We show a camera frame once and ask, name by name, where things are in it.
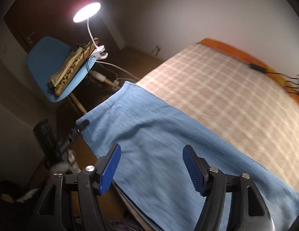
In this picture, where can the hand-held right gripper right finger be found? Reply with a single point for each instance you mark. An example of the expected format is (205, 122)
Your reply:
(192, 170)

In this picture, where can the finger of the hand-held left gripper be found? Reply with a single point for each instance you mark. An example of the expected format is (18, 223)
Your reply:
(67, 139)

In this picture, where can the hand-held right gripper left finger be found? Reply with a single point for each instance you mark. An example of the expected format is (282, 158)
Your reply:
(110, 168)

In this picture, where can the light blue denim pants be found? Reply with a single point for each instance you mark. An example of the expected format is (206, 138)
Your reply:
(163, 149)

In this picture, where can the person's left hand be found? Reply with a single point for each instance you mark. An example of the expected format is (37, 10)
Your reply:
(71, 160)

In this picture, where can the white crumpled cloth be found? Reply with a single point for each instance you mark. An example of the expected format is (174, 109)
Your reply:
(26, 196)

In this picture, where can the leopard print folded cloth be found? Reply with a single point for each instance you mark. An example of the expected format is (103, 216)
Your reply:
(67, 74)

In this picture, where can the beige checked bed blanket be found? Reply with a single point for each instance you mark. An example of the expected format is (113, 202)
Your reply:
(224, 101)

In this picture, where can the blue chair with wooden legs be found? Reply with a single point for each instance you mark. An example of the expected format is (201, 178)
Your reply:
(43, 60)

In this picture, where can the orange bed sheet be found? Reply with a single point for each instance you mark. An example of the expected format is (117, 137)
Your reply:
(236, 50)

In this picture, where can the white clip desk lamp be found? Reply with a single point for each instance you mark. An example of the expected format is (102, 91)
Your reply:
(86, 12)

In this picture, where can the dark wooden door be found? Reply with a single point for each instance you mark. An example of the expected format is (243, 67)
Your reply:
(55, 9)

